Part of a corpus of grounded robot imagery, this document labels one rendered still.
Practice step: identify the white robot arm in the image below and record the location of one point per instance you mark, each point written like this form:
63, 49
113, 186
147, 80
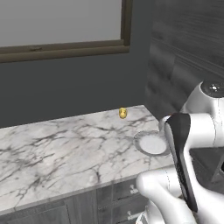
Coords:
201, 125

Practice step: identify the white plate with grey rim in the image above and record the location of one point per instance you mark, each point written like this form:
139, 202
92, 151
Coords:
151, 145

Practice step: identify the small yellow round object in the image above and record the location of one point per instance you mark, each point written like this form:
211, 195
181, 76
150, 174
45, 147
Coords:
122, 113

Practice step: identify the small grey drawer front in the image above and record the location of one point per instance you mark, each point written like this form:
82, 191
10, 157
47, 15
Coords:
122, 189

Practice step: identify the large grey drawer front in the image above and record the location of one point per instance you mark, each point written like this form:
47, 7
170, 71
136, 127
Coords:
121, 211

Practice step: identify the grey cupboard door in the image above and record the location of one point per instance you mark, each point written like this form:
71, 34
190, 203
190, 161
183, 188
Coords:
35, 217
81, 208

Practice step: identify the brown framed window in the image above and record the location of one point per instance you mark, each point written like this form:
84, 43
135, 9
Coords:
58, 20

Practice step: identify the tall grey wooden cabinet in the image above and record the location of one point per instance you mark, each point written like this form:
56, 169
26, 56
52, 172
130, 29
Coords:
186, 35

